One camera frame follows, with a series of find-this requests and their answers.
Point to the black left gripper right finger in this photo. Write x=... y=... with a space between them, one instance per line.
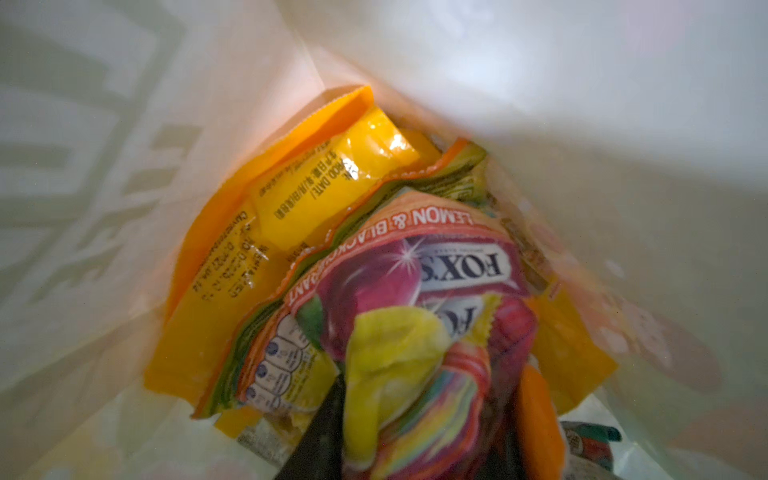
x=501 y=452

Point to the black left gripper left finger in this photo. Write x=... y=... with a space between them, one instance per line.
x=319 y=452

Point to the Fox's lemon blackcurrant candy bag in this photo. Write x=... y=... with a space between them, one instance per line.
x=418 y=321

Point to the green chips bag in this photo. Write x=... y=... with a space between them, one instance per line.
x=276 y=244

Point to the orange snack bag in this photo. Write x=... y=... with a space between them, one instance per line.
x=572 y=363

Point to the white paper shopping bag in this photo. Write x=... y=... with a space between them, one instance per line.
x=631 y=136

